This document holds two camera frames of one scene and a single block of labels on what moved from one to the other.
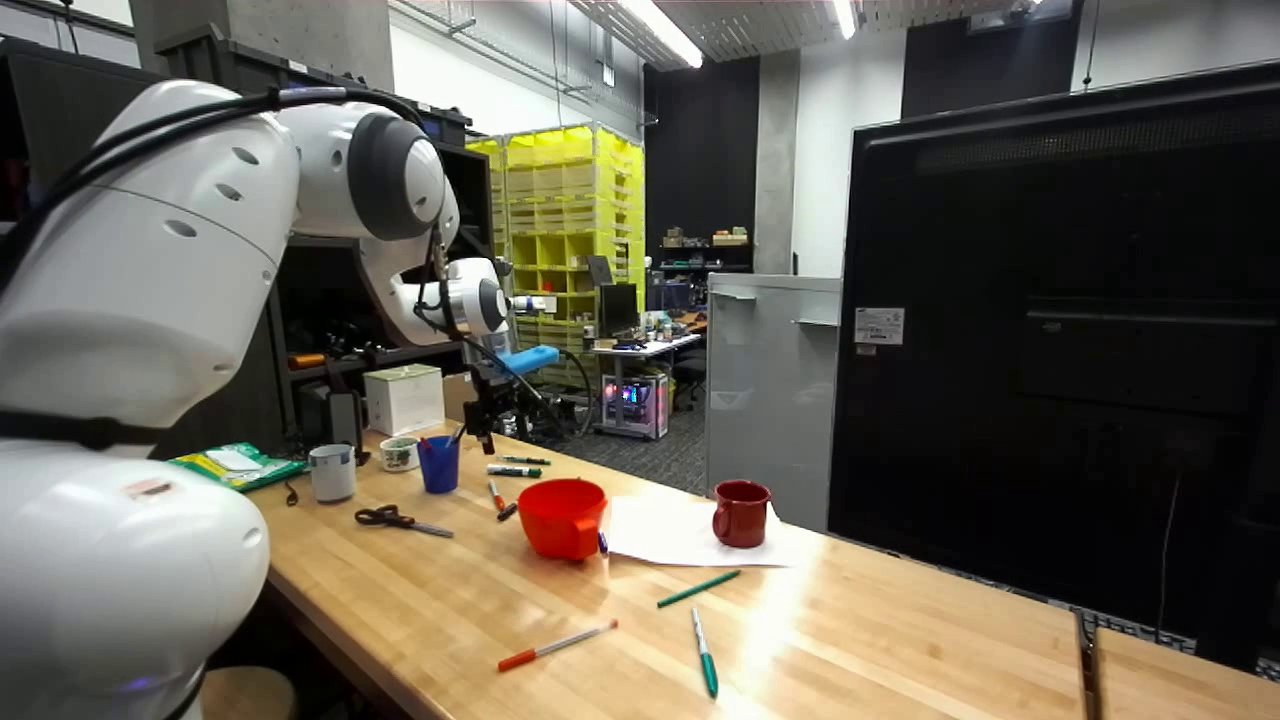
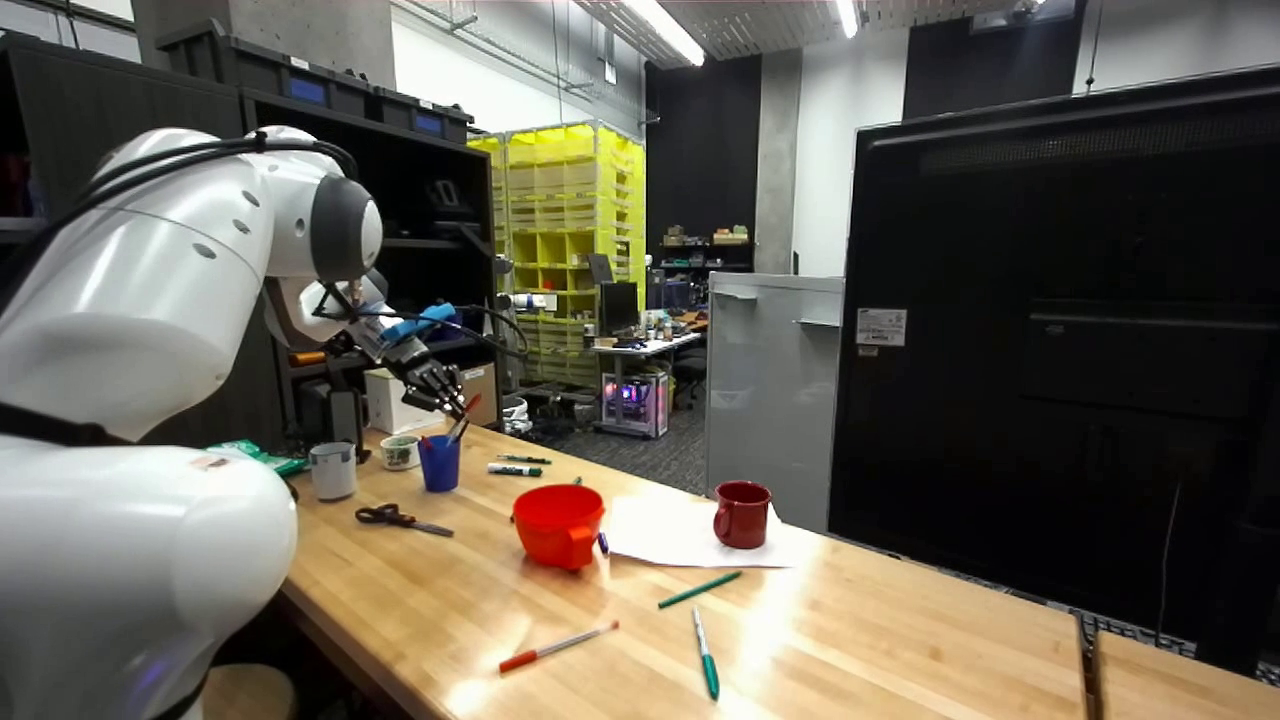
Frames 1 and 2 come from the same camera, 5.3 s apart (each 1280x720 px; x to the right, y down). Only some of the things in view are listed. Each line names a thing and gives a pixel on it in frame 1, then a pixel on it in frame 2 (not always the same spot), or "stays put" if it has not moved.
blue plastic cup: x=436 y=463 stays put
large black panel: x=1057 y=352 stays put
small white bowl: x=398 y=455 stays put
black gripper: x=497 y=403 to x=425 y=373
